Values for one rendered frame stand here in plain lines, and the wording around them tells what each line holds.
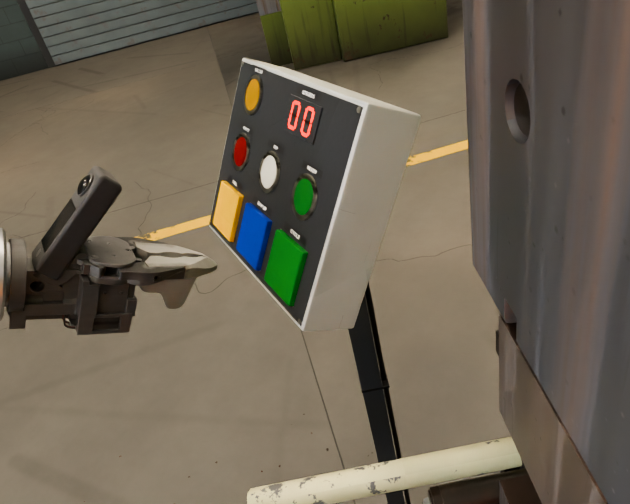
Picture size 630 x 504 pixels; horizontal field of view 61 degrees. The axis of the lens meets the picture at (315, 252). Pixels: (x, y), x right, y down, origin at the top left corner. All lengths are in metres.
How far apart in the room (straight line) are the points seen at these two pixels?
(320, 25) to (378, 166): 4.48
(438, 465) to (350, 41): 4.42
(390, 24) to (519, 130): 4.82
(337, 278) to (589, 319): 0.45
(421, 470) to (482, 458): 0.09
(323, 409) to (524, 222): 1.59
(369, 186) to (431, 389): 1.27
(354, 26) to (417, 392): 3.75
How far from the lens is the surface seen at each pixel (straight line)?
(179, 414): 1.99
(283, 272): 0.68
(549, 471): 0.34
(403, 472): 0.90
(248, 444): 1.81
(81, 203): 0.56
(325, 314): 0.66
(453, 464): 0.91
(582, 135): 0.20
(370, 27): 5.04
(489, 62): 0.28
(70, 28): 8.27
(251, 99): 0.81
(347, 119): 0.61
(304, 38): 5.08
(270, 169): 0.73
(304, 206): 0.65
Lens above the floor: 1.40
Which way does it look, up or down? 34 degrees down
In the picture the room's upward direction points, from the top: 14 degrees counter-clockwise
